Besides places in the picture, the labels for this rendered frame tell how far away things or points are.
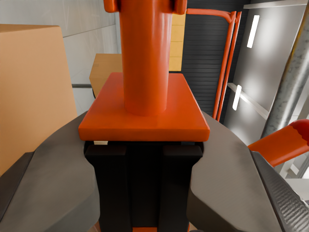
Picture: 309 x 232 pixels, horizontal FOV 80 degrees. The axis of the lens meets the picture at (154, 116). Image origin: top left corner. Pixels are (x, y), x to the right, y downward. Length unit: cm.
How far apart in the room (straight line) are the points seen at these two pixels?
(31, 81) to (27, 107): 3
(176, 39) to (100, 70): 573
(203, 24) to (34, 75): 1083
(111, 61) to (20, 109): 187
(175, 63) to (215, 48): 418
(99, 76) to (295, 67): 500
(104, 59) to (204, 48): 935
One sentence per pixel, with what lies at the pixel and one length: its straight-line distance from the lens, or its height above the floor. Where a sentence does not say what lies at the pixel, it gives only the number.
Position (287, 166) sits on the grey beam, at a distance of 332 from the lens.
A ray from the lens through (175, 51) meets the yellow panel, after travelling 755.
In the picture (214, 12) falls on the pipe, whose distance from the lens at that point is 801.
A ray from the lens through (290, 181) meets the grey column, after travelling 223.
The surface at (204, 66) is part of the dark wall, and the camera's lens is 1138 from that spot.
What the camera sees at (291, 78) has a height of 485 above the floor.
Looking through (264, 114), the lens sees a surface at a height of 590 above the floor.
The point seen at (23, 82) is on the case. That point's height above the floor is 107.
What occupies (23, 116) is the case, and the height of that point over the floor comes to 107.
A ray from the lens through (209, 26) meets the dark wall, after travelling 1110.
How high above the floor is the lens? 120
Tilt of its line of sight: 2 degrees up
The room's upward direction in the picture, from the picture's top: 90 degrees clockwise
